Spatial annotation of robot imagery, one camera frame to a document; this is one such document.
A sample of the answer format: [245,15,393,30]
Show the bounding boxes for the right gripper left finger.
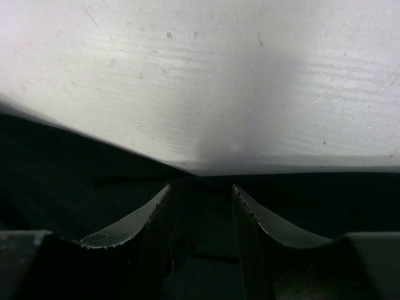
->
[1,185,172,299]

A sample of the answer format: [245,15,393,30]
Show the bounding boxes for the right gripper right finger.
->
[232,186,399,299]

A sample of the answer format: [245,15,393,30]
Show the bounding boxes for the black t shirt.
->
[1,114,399,299]

